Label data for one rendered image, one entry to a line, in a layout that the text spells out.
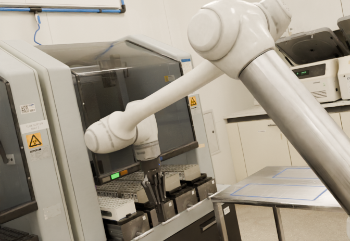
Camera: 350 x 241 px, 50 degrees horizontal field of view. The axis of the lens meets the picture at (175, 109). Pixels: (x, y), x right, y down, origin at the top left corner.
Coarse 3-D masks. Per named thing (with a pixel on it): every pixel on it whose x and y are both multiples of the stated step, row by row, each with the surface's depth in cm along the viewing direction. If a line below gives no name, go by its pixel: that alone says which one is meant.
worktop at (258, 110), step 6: (324, 102) 333; (336, 102) 315; (342, 102) 308; (348, 102) 305; (252, 108) 412; (258, 108) 398; (234, 114) 388; (240, 114) 378; (246, 114) 373; (252, 114) 368; (258, 114) 363
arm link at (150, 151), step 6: (144, 144) 132; (150, 144) 132; (156, 144) 134; (138, 150) 133; (144, 150) 132; (150, 150) 132; (156, 150) 134; (138, 156) 134; (144, 156) 132; (150, 156) 132; (156, 156) 134
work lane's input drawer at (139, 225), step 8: (128, 216) 149; (136, 216) 149; (144, 216) 151; (104, 224) 150; (112, 224) 146; (120, 224) 144; (128, 224) 145; (136, 224) 148; (144, 224) 150; (112, 232) 147; (120, 232) 143; (128, 232) 144; (136, 232) 147; (144, 232) 150; (128, 240) 144; (136, 240) 141
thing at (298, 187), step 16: (256, 176) 168; (272, 176) 162; (288, 176) 158; (304, 176) 153; (224, 192) 154; (240, 192) 150; (256, 192) 146; (272, 192) 142; (288, 192) 138; (304, 192) 135; (320, 192) 131; (272, 208) 182; (288, 208) 128; (304, 208) 124; (320, 208) 120; (336, 208) 116; (224, 224) 151; (224, 240) 150
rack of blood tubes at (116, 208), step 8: (104, 200) 161; (112, 200) 159; (120, 200) 156; (128, 200) 154; (104, 208) 151; (112, 208) 147; (120, 208) 148; (128, 208) 150; (104, 216) 152; (112, 216) 148; (120, 216) 147
